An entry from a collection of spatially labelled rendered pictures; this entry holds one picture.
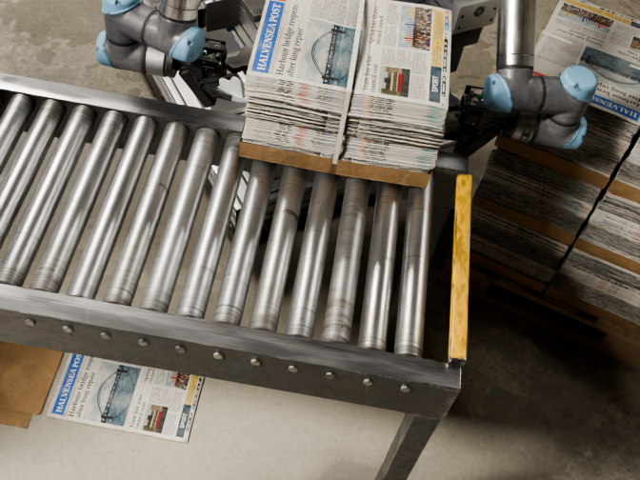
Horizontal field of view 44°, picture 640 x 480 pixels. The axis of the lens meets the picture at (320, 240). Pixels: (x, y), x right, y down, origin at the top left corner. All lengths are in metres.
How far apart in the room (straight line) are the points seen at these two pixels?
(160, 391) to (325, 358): 0.92
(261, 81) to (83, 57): 1.68
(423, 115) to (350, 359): 0.46
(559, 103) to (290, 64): 0.57
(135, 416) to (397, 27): 1.21
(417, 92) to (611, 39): 0.75
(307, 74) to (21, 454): 1.25
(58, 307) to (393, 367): 0.58
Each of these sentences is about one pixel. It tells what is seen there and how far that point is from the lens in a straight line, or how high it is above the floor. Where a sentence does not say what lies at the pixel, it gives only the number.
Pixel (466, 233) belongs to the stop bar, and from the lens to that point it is 1.54.
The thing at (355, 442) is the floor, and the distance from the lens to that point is 2.18.
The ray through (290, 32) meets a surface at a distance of 1.53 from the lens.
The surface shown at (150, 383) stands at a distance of 2.22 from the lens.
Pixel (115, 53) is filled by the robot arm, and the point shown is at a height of 0.85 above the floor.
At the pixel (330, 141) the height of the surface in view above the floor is 0.89.
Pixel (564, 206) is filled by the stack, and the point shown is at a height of 0.51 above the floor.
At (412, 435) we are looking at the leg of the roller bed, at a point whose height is 0.59.
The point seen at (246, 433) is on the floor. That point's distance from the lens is 2.16.
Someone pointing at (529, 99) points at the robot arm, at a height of 0.93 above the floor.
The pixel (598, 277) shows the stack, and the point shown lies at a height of 0.30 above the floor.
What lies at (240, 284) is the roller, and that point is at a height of 0.80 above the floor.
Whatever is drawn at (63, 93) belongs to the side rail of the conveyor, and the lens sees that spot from 1.76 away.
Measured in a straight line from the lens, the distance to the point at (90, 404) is 2.21.
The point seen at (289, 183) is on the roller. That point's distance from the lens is 1.58.
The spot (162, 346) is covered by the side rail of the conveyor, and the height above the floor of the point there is 0.77.
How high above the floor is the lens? 1.99
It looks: 53 degrees down
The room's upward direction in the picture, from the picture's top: 10 degrees clockwise
